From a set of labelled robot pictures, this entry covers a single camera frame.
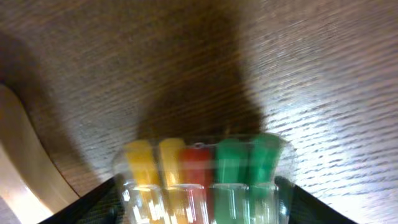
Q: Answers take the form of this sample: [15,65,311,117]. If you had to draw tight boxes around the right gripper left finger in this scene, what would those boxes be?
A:
[39,175,124,224]

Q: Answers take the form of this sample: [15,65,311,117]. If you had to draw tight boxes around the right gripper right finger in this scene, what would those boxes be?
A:
[275,176,357,224]

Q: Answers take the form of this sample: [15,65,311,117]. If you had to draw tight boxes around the clear box coloured pegs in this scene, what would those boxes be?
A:
[113,133,297,223]

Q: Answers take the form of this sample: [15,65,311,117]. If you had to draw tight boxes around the orange scraper wooden handle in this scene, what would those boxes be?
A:
[1,85,79,223]

